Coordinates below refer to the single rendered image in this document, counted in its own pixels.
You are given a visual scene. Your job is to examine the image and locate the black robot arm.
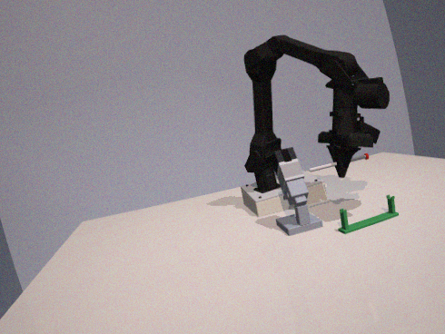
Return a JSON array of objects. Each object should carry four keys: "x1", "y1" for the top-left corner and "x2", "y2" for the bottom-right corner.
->
[{"x1": 244, "y1": 34, "x2": 390, "y2": 193}]

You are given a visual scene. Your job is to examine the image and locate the grey pin with red cap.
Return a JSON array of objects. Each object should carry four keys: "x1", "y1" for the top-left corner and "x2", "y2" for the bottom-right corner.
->
[{"x1": 309, "y1": 153, "x2": 369, "y2": 172}]

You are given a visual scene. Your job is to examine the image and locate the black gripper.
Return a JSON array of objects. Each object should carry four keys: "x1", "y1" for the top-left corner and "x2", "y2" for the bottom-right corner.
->
[{"x1": 318, "y1": 106, "x2": 373, "y2": 178}]

